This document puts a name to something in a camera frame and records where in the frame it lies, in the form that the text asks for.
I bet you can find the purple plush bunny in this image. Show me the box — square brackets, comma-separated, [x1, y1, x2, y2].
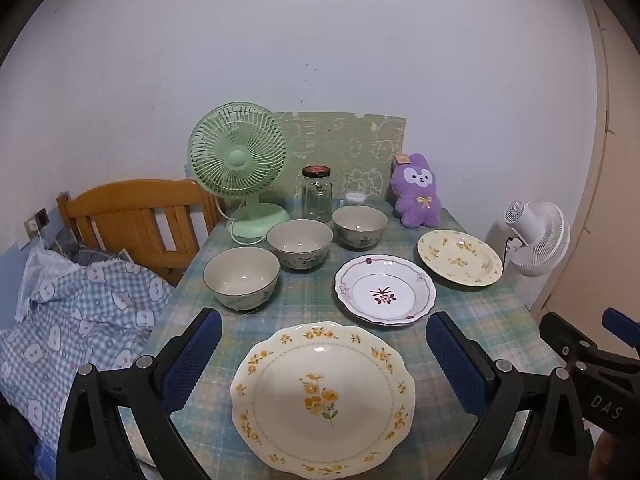
[390, 152, 443, 228]

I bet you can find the plaid tablecloth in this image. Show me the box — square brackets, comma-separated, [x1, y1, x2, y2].
[135, 199, 561, 480]

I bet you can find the white plate with red pattern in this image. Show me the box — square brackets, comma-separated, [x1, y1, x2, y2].
[334, 255, 437, 327]

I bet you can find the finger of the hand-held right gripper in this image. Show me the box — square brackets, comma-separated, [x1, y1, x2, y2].
[540, 312, 601, 363]
[601, 308, 640, 357]

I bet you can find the green desk fan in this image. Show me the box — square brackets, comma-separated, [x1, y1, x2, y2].
[187, 101, 291, 246]

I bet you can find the white fan cable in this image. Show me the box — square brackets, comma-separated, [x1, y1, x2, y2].
[226, 221, 262, 247]

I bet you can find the blue checkered blanket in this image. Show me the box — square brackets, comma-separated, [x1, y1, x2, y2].
[0, 245, 176, 461]

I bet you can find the beige wooden door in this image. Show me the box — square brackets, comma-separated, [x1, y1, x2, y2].
[532, 0, 640, 311]

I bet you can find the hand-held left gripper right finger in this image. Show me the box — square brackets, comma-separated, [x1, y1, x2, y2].
[425, 311, 593, 480]

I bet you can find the wooden headboard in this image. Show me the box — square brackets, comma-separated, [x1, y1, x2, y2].
[56, 178, 221, 286]

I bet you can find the white clip fan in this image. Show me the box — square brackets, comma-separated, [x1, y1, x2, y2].
[502, 201, 571, 277]

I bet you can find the small yellow floral plate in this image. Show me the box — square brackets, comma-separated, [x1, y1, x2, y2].
[417, 229, 503, 288]

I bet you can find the green patterned board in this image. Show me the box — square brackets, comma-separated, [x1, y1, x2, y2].
[272, 111, 407, 201]

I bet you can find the grey cloth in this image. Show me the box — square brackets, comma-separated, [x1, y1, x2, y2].
[55, 232, 133, 266]

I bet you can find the beige ceramic bowl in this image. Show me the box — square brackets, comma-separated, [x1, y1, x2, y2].
[202, 246, 281, 311]
[331, 205, 389, 251]
[266, 219, 334, 272]

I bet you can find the large yellow floral plate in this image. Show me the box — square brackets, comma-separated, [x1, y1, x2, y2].
[230, 321, 416, 477]

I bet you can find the glass jar with lid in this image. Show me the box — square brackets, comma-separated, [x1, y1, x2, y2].
[301, 165, 334, 223]

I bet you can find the wall socket panel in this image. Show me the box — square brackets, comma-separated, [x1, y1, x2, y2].
[25, 207, 51, 248]

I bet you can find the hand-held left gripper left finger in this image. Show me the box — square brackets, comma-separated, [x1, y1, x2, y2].
[56, 307, 223, 480]

